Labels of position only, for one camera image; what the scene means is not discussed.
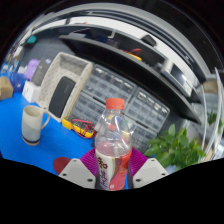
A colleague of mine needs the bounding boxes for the grey ceramic mug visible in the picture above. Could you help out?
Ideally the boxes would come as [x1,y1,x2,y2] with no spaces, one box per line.
[21,105,52,147]

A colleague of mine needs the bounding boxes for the green potted plant white pot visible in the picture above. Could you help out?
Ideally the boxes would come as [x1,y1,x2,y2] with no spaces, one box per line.
[143,123,208,172]

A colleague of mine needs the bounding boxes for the flat round red coaster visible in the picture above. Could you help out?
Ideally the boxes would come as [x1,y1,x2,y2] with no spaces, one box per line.
[53,156,72,175]

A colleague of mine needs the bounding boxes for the blue box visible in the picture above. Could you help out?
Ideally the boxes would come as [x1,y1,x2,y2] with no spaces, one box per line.
[9,71,28,94]

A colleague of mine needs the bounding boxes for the clear red-capped drink bottle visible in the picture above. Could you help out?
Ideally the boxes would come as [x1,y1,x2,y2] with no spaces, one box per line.
[94,97,133,192]

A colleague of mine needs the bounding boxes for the black shelf unit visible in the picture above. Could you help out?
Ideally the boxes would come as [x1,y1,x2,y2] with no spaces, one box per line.
[31,16,204,126]

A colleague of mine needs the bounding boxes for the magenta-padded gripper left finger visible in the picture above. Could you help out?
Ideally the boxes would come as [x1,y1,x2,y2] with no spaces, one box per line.
[58,147,100,190]

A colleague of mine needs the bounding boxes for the teal holder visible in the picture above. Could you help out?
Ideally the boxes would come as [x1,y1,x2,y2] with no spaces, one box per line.
[25,35,38,45]

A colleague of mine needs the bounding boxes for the white perforated basket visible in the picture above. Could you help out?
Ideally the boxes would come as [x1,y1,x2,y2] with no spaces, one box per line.
[35,52,94,123]

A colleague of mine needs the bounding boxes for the dark grey box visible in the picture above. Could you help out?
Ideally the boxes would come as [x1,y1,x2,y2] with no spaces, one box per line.
[31,58,53,87]

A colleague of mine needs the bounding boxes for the white box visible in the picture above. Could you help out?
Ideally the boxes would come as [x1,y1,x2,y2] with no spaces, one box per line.
[21,80,43,104]

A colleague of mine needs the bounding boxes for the brown cardboard box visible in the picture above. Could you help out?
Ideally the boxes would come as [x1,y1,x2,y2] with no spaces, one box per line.
[0,75,14,101]

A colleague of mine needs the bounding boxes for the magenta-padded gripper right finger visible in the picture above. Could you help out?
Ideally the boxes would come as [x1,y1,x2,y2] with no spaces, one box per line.
[127,147,170,190]

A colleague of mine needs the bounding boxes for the black speaker case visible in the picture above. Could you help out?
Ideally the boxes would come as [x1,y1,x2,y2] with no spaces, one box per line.
[48,75,77,119]

